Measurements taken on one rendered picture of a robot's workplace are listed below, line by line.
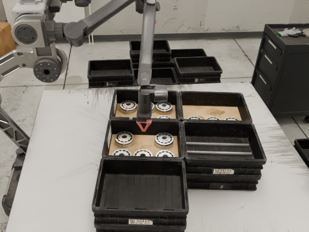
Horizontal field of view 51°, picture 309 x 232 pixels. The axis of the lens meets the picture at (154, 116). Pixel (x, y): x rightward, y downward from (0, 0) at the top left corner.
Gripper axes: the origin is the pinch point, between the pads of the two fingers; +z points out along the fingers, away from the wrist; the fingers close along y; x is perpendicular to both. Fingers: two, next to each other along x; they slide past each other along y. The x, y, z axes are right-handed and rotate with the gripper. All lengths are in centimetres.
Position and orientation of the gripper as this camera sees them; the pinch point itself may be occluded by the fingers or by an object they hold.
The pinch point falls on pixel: (144, 125)
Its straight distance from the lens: 153.6
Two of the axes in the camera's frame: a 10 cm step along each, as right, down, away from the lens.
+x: -10.0, -0.4, -0.1
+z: -0.4, 7.9, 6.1
